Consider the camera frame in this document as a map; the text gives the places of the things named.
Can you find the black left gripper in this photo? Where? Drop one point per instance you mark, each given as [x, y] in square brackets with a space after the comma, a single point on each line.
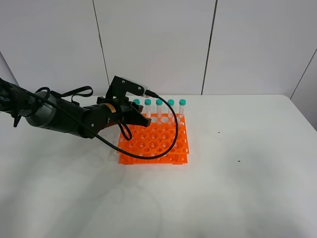
[111, 112]

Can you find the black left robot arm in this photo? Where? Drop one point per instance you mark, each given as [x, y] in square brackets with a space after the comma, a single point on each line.
[50, 110]

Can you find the row tube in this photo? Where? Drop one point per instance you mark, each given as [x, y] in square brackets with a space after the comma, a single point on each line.
[159, 107]
[148, 108]
[136, 102]
[170, 108]
[182, 104]

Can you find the orange test tube rack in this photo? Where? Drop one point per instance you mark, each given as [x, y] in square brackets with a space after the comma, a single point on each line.
[154, 140]

